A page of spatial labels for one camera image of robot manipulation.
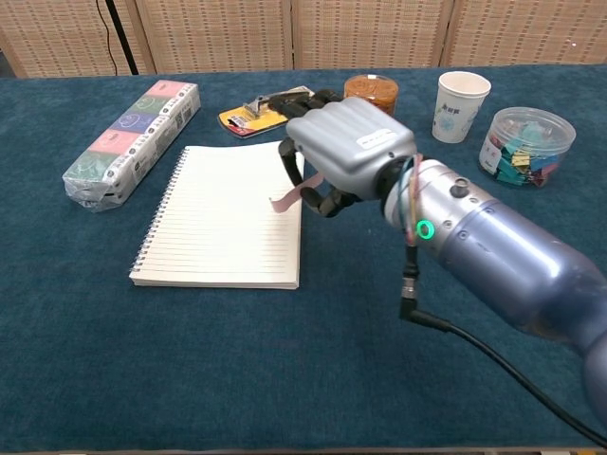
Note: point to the black grey shaving razor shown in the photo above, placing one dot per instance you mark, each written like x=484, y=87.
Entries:
x=256, y=105

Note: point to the pink paper slip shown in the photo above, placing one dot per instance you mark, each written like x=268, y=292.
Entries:
x=284, y=203

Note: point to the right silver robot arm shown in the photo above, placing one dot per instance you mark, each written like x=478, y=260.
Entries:
x=498, y=251

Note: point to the clear jar of rubber bands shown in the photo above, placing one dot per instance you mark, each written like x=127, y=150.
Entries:
x=374, y=92

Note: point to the black stand pole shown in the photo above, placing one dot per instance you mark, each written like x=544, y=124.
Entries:
x=121, y=35

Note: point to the woven bamboo screen panel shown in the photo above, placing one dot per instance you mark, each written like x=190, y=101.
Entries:
x=213, y=33
x=370, y=30
x=526, y=28
x=57, y=33

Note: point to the multicolour tissue packet bundle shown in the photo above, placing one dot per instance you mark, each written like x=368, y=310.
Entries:
x=137, y=132

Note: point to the clear jar of binder clips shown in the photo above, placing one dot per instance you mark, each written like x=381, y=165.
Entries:
x=526, y=147

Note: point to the yellow razor blister pack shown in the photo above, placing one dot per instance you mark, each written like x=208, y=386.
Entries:
x=246, y=125

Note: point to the white printed paper cup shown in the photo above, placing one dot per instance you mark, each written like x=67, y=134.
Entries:
x=455, y=114

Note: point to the blue velvet tablecloth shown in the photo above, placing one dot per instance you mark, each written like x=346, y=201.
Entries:
x=237, y=369

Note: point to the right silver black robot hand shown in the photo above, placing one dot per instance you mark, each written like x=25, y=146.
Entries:
x=351, y=137

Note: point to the white spiral lined notebook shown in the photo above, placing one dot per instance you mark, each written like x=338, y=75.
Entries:
x=213, y=227

